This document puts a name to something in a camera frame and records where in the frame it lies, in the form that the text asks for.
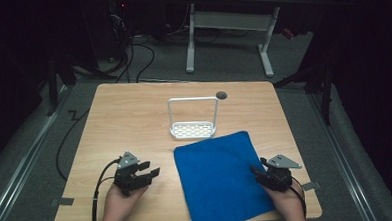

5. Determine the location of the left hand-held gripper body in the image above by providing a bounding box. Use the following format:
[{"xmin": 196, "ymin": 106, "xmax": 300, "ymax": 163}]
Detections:
[{"xmin": 112, "ymin": 149, "xmax": 155, "ymax": 198}]

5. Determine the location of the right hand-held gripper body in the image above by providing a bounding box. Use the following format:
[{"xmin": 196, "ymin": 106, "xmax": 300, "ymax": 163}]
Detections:
[{"xmin": 253, "ymin": 152, "xmax": 304, "ymax": 194}]

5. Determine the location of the blue cloth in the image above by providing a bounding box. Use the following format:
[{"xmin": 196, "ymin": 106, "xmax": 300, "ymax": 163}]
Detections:
[{"xmin": 172, "ymin": 129, "xmax": 277, "ymax": 221}]

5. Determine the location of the person's right hand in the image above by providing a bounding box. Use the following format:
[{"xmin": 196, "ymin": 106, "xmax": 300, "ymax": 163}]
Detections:
[{"xmin": 262, "ymin": 180, "xmax": 308, "ymax": 221}]

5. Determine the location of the person's left hand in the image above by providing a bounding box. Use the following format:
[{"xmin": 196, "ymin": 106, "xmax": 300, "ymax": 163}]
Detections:
[{"xmin": 101, "ymin": 182, "xmax": 151, "ymax": 221}]

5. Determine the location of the grey tape strip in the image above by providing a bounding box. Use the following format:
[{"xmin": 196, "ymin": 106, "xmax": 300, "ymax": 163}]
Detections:
[
  {"xmin": 50, "ymin": 196, "xmax": 76, "ymax": 208},
  {"xmin": 301, "ymin": 180, "xmax": 322, "ymax": 192}
]

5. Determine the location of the dark metal stand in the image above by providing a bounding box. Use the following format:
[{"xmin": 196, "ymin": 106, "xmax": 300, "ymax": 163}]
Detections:
[
  {"xmin": 271, "ymin": 58, "xmax": 338, "ymax": 129},
  {"xmin": 42, "ymin": 54, "xmax": 80, "ymax": 117}
]

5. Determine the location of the small red object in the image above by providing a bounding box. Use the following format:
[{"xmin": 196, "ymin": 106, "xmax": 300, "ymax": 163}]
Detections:
[{"xmin": 280, "ymin": 27, "xmax": 296, "ymax": 41}]

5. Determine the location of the white-legged background desk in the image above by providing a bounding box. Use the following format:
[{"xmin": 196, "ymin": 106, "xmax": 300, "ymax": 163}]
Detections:
[{"xmin": 182, "ymin": 0, "xmax": 328, "ymax": 82}]

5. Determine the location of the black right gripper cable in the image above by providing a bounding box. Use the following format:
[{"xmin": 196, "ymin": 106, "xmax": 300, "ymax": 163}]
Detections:
[{"xmin": 289, "ymin": 175, "xmax": 309, "ymax": 218}]

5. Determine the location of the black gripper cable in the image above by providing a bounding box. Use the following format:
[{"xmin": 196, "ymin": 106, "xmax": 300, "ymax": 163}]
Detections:
[
  {"xmin": 289, "ymin": 175, "xmax": 309, "ymax": 218},
  {"xmin": 88, "ymin": 158, "xmax": 125, "ymax": 221}
]

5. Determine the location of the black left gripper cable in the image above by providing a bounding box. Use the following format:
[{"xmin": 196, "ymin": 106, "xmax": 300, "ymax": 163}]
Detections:
[{"xmin": 88, "ymin": 158, "xmax": 125, "ymax": 221}]

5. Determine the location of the white rack with handle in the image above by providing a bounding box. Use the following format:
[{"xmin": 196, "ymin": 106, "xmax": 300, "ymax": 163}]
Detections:
[{"xmin": 166, "ymin": 95, "xmax": 221, "ymax": 142}]

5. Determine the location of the metal floor rail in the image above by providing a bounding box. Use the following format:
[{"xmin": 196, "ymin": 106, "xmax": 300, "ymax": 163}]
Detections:
[
  {"xmin": 306, "ymin": 89, "xmax": 379, "ymax": 221},
  {"xmin": 0, "ymin": 85, "xmax": 75, "ymax": 221}
]

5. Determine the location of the black floor cable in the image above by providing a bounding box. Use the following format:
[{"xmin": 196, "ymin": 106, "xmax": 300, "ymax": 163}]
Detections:
[{"xmin": 53, "ymin": 108, "xmax": 94, "ymax": 183}]

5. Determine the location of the bundle of black cables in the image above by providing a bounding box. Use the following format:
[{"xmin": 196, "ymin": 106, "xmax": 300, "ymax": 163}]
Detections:
[{"xmin": 94, "ymin": 11, "xmax": 158, "ymax": 86}]

